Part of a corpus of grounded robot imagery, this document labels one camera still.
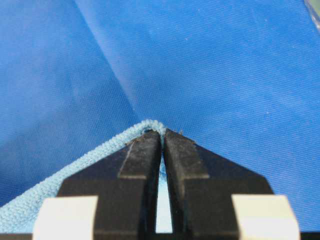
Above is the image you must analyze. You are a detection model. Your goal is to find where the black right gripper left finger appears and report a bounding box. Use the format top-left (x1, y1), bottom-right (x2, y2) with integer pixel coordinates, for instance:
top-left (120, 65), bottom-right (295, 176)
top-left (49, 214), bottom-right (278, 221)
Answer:
top-left (32, 131), bottom-right (162, 240)

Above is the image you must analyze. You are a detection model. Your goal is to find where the dark blue table cloth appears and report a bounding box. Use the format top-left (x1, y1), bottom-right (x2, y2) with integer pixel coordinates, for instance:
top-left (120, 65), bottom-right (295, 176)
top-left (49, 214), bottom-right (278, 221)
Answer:
top-left (0, 0), bottom-right (320, 232)

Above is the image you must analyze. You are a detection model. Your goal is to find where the light blue towel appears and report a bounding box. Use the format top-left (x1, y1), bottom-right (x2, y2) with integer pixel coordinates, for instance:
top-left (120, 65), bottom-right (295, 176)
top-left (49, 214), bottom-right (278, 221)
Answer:
top-left (0, 119), bottom-right (167, 234)

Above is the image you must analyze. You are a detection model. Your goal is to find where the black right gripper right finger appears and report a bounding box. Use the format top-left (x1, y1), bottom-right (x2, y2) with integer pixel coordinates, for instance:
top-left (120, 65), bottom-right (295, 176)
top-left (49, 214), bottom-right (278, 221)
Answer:
top-left (164, 130), bottom-right (300, 240)

